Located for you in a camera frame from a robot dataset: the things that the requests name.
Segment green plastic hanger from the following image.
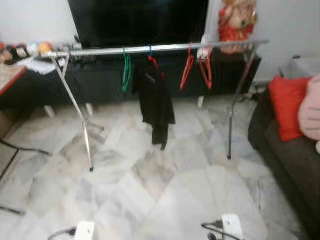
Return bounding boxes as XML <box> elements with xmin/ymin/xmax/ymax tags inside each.
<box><xmin>121</xmin><ymin>48</ymin><xmax>134</xmax><ymax>94</ymax></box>

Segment pink cat face pillow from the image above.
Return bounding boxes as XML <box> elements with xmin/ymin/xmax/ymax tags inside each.
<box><xmin>298</xmin><ymin>77</ymin><xmax>320</xmax><ymax>141</ymax></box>

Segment red cushion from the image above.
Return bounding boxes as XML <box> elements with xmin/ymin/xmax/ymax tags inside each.
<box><xmin>268</xmin><ymin>76</ymin><xmax>312</xmax><ymax>142</ymax></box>

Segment dark grey fabric sofa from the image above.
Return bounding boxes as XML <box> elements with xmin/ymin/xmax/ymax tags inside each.
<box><xmin>248</xmin><ymin>75</ymin><xmax>320</xmax><ymax>240</ymax></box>

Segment grey cloth bundle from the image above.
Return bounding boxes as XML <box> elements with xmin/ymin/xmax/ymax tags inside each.
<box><xmin>279</xmin><ymin>56</ymin><xmax>320</xmax><ymax>78</ymax></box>

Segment red laughing Buddha statue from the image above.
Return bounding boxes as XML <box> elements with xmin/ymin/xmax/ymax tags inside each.
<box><xmin>218</xmin><ymin>0</ymin><xmax>257</xmax><ymax>55</ymax></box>

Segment white pink tissue pack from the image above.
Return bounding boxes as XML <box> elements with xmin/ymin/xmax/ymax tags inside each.
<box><xmin>196</xmin><ymin>34</ymin><xmax>217</xmax><ymax>61</ymax></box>

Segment black flat television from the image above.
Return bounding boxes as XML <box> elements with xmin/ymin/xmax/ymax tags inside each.
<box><xmin>67</xmin><ymin>0</ymin><xmax>210</xmax><ymax>49</ymax></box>

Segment black television console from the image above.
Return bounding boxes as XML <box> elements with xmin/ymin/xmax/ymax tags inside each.
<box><xmin>0</xmin><ymin>50</ymin><xmax>262</xmax><ymax>108</ymax></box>

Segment steel clothes rack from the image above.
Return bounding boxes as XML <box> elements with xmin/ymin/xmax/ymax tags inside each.
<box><xmin>42</xmin><ymin>40</ymin><xmax>271</xmax><ymax>172</ymax></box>

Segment white paper stack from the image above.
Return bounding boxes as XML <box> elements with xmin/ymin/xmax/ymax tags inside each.
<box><xmin>22</xmin><ymin>55</ymin><xmax>65</xmax><ymax>76</ymax></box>

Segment orange round plush toy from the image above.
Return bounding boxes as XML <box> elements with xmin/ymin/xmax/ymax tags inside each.
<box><xmin>37</xmin><ymin>41</ymin><xmax>53</xmax><ymax>55</ymax></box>

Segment white round plush toy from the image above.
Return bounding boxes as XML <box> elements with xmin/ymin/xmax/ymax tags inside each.
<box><xmin>26</xmin><ymin>42</ymin><xmax>40</xmax><ymax>57</ymax></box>

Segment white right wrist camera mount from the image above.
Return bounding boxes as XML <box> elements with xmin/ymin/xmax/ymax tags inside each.
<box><xmin>221</xmin><ymin>214</ymin><xmax>245</xmax><ymax>240</ymax></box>

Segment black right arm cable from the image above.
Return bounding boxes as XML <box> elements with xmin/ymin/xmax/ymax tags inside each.
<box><xmin>201</xmin><ymin>221</ymin><xmax>241</xmax><ymax>240</ymax></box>

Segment black garment with red strap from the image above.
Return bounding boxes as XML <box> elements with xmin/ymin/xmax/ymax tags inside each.
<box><xmin>132</xmin><ymin>54</ymin><xmax>177</xmax><ymax>151</ymax></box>

